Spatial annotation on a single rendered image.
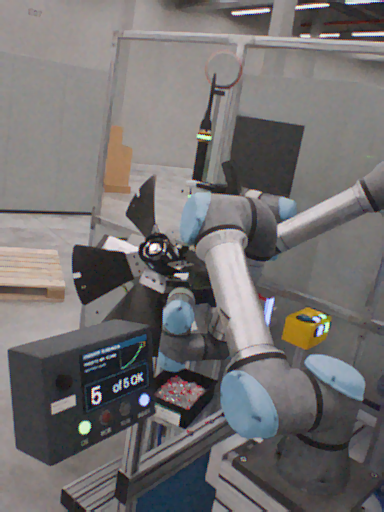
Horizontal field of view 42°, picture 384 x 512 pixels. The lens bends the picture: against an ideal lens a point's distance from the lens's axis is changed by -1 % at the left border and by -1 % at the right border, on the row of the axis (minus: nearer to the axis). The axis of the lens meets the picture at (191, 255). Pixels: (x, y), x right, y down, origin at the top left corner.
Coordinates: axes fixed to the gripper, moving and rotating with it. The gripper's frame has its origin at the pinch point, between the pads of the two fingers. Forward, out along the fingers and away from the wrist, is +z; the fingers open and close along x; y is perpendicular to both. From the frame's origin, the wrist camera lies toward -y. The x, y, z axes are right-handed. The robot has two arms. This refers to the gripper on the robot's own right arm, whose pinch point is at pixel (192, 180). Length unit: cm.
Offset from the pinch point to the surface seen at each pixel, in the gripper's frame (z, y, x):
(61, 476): 46, 147, 8
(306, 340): -45, 45, 14
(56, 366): -27, 23, -86
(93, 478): 29, 139, 9
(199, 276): -11.8, 28.1, -6.3
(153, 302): 1.9, 41.0, -8.8
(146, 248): 10.8, 25.4, -4.0
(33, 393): -25, 28, -88
